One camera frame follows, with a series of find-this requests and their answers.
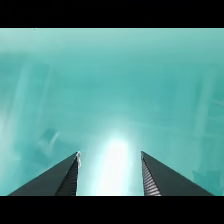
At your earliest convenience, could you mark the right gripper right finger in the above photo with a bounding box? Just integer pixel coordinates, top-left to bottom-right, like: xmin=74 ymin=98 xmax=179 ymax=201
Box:
xmin=140 ymin=150 xmax=214 ymax=197

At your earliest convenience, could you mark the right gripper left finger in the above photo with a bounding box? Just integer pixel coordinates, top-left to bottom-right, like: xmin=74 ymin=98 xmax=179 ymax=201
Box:
xmin=8 ymin=150 xmax=82 ymax=197

